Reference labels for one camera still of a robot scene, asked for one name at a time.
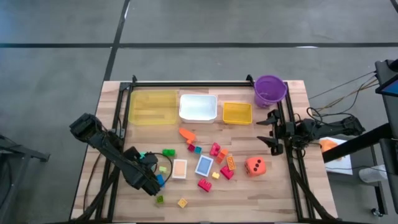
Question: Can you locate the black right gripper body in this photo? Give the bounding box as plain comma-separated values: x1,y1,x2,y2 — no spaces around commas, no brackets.
277,121,301,147

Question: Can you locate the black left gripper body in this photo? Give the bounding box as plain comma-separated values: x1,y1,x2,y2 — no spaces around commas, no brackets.
124,160,156,190

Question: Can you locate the orange foam die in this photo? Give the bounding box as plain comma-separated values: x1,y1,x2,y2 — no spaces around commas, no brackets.
244,156,267,177

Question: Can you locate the orange card white frame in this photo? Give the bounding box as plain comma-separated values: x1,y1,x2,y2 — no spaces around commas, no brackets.
171,159,188,180

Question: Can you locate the large red toy block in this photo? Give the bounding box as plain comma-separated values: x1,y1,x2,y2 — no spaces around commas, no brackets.
197,178,213,193

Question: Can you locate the orange stepped toy block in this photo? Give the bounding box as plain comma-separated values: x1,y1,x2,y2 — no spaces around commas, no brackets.
215,148,229,165

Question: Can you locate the blue card white frame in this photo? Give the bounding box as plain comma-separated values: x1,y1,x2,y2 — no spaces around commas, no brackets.
194,154,215,177

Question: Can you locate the red stepped toy block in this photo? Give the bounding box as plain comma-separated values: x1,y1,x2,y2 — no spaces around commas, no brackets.
209,142,221,157

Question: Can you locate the orange long toy block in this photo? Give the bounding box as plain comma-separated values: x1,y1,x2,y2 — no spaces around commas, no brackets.
178,127,197,145

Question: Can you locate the purple monster face bucket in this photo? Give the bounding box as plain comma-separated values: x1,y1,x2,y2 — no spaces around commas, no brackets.
254,74,288,109

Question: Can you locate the yellow mesh basket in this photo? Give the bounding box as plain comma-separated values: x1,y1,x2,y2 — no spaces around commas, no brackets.
222,101,253,126

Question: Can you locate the orange object on paper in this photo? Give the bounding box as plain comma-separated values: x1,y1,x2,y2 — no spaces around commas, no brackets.
320,139,340,154

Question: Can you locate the white paper sheet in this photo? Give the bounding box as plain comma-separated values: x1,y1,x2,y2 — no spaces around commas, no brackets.
318,136,354,176

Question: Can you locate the yellow translucent plastic bin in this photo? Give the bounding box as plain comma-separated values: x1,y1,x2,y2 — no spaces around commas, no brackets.
127,89,178,126

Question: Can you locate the white plastic bin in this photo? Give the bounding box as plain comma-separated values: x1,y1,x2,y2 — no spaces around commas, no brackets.
178,94,218,124

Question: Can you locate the white rounded floor object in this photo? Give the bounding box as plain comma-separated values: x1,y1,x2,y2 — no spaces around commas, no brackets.
358,164,389,184

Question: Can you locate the black equipment cart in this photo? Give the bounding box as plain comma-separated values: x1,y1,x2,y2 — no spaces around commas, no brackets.
374,58,398,215

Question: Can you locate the blue tablet screen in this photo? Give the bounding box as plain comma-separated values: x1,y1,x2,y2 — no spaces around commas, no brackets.
375,73,398,97

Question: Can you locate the black metal stand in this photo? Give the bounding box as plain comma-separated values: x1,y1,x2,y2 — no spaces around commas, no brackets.
0,133,51,218

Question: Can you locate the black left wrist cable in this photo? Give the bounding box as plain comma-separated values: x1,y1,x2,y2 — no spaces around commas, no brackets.
149,151,174,184

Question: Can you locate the grey floor cable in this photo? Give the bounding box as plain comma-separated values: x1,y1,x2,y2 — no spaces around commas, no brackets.
307,70,377,101

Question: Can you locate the tan floor cable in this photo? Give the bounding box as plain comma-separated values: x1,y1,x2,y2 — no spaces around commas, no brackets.
317,79,379,113

